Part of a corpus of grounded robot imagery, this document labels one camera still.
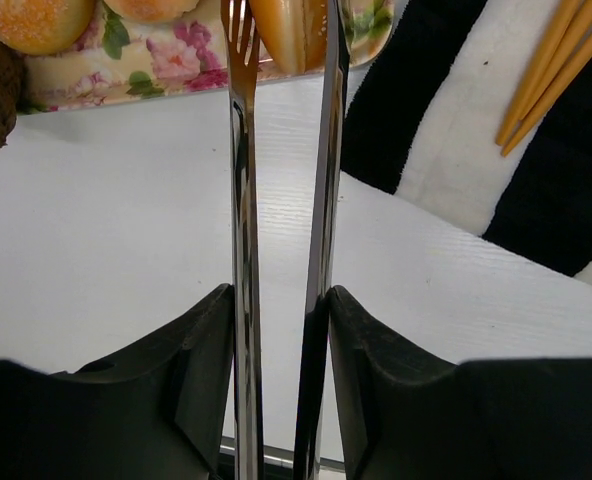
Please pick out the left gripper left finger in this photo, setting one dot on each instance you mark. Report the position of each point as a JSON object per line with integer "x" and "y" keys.
{"x": 151, "y": 410}

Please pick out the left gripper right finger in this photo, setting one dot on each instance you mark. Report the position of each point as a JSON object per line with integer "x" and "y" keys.
{"x": 405, "y": 413}

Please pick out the metal serving tongs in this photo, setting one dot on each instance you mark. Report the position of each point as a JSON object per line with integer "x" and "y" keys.
{"x": 243, "y": 45}

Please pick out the round bread roll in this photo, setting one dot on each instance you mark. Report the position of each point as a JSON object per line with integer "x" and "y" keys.
{"x": 151, "y": 11}

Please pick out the floral rectangular tray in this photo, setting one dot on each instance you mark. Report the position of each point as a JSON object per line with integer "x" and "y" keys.
{"x": 117, "y": 61}

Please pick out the split sandwich bun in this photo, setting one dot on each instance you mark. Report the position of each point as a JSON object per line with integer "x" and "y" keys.
{"x": 294, "y": 32}

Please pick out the sugared ring donut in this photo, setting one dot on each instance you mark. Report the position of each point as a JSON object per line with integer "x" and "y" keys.
{"x": 43, "y": 27}

